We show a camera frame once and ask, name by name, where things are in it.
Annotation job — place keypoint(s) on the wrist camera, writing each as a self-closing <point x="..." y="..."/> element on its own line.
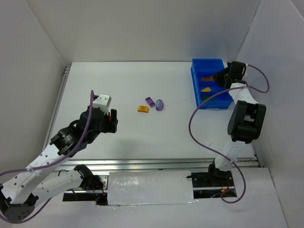
<point x="102" y="101"/>
<point x="245" y="69"/>

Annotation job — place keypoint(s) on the blue compartment bin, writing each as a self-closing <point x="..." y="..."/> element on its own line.
<point x="207" y="67"/>

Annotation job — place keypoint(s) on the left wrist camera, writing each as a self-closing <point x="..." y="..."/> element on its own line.
<point x="102" y="101"/>

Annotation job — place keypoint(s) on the small yellow sloped lego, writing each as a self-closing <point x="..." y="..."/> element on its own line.
<point x="143" y="109"/>

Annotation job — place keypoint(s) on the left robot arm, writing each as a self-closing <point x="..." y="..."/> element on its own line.
<point x="29" y="189"/>

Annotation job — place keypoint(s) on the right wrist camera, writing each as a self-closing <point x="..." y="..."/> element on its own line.
<point x="245" y="69"/>

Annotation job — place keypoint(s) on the long brown lego plate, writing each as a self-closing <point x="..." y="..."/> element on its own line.
<point x="207" y="79"/>

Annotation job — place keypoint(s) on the purple round flower lego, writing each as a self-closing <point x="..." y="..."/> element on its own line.
<point x="159" y="105"/>

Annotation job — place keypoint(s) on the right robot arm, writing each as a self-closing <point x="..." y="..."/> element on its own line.
<point x="245" y="124"/>

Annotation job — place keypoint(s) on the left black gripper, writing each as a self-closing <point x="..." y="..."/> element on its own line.
<point x="113" y="120"/>

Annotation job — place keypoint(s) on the purple rectangular lego brick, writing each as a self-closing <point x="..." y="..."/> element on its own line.
<point x="150" y="102"/>

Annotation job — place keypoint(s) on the yellow lego brick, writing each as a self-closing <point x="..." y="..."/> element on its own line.
<point x="207" y="89"/>

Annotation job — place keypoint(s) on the white taped panel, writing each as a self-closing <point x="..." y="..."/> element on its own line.
<point x="149" y="188"/>

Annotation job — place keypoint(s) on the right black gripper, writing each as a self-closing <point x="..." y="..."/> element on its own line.
<point x="226" y="77"/>

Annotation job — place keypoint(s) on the aluminium front rail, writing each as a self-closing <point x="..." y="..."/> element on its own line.
<point x="138" y="165"/>

